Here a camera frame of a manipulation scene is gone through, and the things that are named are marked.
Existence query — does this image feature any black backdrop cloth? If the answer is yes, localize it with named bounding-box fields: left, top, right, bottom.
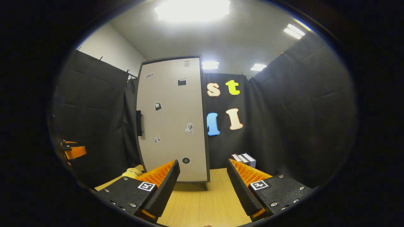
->
left=50, top=32, right=359, bottom=189

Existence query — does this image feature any yellow plush toy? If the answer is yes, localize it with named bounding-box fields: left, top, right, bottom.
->
left=122, top=168, right=143, bottom=179

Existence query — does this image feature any grey cabinet door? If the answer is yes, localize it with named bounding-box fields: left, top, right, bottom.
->
left=136, top=57, right=208, bottom=182

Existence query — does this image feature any black cabinet door handle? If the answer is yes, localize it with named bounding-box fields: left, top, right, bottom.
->
left=136, top=110, right=143, bottom=137

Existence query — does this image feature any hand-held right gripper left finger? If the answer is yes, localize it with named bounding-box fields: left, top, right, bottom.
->
left=95, top=159, right=181, bottom=222

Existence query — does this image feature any grey spine book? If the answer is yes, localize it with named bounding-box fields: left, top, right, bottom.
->
left=242, top=153, right=257, bottom=168

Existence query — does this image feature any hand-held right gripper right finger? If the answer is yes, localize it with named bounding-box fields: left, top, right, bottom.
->
left=227, top=159, right=313, bottom=222

